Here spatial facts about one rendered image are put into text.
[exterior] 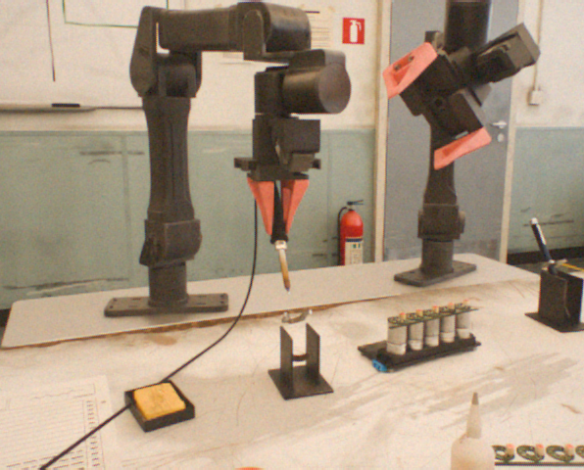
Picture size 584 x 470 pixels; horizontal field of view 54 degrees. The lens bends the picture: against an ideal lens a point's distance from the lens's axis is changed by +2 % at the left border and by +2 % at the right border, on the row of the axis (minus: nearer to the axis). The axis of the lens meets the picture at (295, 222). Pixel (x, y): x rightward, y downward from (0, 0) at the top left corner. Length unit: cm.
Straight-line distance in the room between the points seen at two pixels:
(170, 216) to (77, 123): 232
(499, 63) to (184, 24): 42
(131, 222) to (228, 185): 58
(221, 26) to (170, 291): 43
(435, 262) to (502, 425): 55
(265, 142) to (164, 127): 25
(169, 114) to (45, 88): 230
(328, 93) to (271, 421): 36
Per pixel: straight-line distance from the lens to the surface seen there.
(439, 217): 113
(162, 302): 97
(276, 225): 74
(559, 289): 96
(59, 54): 319
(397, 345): 75
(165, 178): 91
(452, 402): 70
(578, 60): 472
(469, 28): 77
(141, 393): 68
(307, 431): 62
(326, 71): 66
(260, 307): 97
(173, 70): 90
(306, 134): 63
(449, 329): 80
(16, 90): 318
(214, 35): 79
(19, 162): 321
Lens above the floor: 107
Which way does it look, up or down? 10 degrees down
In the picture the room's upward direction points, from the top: straight up
